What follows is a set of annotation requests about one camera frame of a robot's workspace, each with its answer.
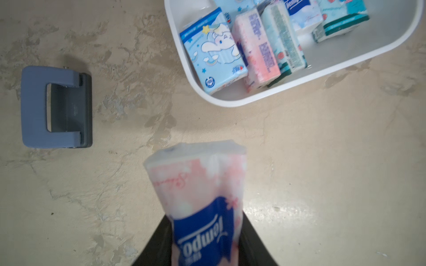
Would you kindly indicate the teal cartoon tissue pack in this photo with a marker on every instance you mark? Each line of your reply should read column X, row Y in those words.
column 283, row 40

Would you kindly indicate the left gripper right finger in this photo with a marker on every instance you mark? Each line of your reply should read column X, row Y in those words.
column 252, row 251

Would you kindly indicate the light blue unicorn tissue pack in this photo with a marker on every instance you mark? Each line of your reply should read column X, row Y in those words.
column 213, row 52

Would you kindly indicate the blue Tempo tissue pack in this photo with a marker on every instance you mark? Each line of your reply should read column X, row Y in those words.
column 305, row 15

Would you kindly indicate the green white tissue pack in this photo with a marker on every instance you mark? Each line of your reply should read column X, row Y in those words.
column 339, row 17

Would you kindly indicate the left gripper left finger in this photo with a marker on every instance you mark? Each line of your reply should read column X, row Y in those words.
column 158, row 250

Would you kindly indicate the pink Tempo tissue pack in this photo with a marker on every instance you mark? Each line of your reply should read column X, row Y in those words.
column 252, row 41
column 201, row 187

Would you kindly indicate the blue grey hole punch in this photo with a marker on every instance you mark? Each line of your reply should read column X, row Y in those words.
column 56, row 108

